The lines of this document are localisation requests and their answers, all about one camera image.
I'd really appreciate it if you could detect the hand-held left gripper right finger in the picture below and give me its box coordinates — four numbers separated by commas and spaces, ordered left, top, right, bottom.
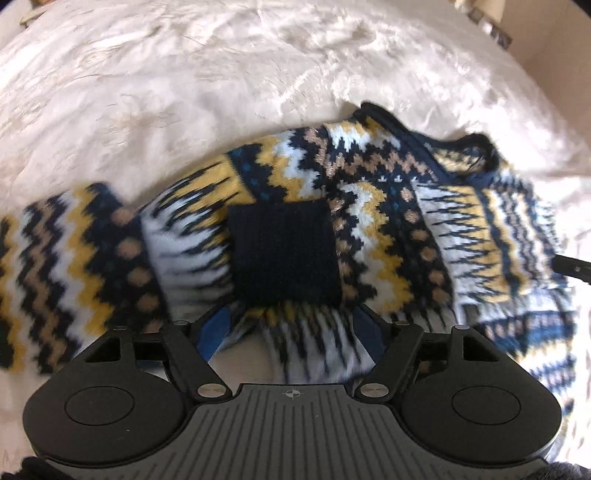
352, 305, 509, 402

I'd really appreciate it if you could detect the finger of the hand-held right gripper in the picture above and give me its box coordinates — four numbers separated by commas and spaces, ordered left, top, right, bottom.
551, 253, 591, 278

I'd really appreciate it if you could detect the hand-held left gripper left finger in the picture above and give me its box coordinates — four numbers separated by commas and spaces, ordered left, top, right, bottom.
76, 305, 232, 403

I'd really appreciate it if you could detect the navy yellow white patterned sweater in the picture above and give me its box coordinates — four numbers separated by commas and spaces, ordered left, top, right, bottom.
0, 102, 578, 416

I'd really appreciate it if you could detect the white floral bedspread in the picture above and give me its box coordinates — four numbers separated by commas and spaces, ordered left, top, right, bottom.
0, 0, 591, 480

